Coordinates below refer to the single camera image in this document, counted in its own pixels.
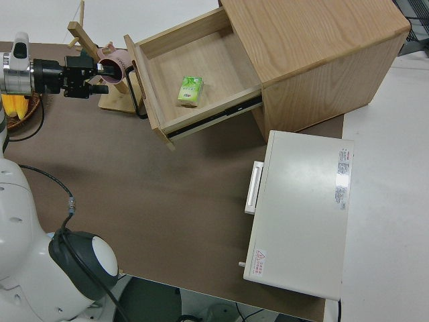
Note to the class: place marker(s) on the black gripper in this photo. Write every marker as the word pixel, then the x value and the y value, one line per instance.
pixel 73 78

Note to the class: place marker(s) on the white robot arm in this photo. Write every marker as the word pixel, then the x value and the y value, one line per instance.
pixel 13 208

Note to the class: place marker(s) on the black metal drawer slide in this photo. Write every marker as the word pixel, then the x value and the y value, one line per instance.
pixel 234 109

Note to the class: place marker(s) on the wooden mug stand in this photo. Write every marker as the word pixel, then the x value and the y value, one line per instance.
pixel 114 102

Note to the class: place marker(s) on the pink mug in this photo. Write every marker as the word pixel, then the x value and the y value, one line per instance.
pixel 117 55

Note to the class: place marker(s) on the brown wicker basket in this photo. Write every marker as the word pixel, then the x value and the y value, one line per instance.
pixel 31 110

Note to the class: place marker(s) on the green tissue pack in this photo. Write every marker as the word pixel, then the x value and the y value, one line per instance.
pixel 190 90

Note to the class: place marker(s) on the brown table mat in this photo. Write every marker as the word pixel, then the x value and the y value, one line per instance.
pixel 151 188

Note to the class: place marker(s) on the light wooden cabinet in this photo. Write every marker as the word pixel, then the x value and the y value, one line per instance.
pixel 318 50

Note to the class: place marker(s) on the black round floor base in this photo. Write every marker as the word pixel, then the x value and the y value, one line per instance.
pixel 151 302

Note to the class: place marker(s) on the white countertop oven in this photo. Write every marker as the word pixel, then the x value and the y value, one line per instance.
pixel 301 214

